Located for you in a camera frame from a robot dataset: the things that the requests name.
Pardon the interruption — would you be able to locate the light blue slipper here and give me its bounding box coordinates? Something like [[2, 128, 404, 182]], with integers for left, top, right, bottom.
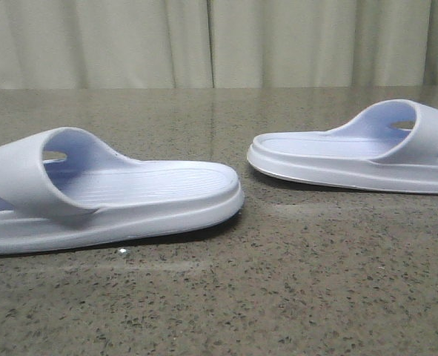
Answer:
[[247, 99, 438, 194], [0, 127, 244, 254]]

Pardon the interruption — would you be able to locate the pale green curtain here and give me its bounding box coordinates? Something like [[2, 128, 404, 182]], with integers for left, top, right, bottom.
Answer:
[[0, 1, 438, 89]]

